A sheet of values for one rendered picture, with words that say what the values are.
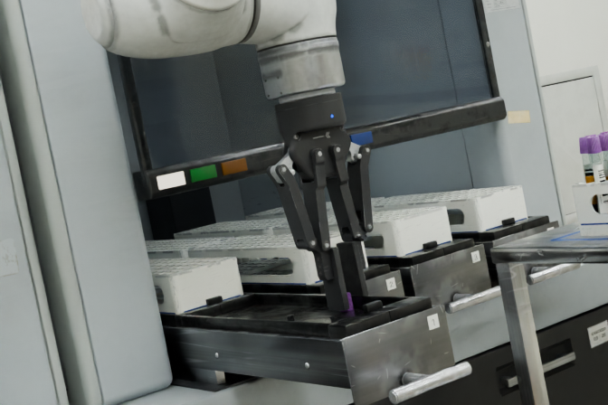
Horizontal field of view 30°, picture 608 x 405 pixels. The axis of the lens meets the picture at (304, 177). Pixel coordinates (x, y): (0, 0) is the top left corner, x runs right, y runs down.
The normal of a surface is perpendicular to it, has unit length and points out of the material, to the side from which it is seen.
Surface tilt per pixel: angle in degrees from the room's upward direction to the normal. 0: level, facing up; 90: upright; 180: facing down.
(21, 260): 90
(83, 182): 90
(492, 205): 90
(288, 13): 115
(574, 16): 90
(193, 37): 149
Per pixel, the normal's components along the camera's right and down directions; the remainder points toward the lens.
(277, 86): -0.79, 0.19
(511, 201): 0.58, -0.07
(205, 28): 0.44, 0.82
